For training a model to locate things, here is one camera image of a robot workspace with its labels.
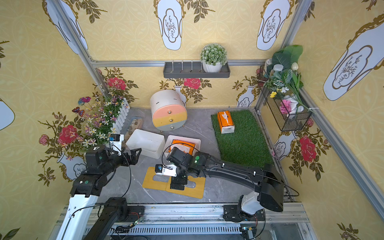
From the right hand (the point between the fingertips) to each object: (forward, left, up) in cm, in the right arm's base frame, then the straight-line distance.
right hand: (178, 163), depth 77 cm
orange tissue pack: (+33, -28, -6) cm, 43 cm away
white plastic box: (+19, +22, -15) cm, 33 cm away
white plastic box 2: (+17, -9, -7) cm, 20 cm away
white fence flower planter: (+26, +50, +5) cm, 56 cm away
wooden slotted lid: (-7, +17, -13) cm, 22 cm away
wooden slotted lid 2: (-10, -10, -15) cm, 21 cm away
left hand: (+3, +25, +8) cm, 26 cm away
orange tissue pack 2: (+12, -3, -4) cm, 13 cm away
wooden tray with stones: (+35, +37, -12) cm, 52 cm away
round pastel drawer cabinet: (+31, +9, +7) cm, 33 cm away
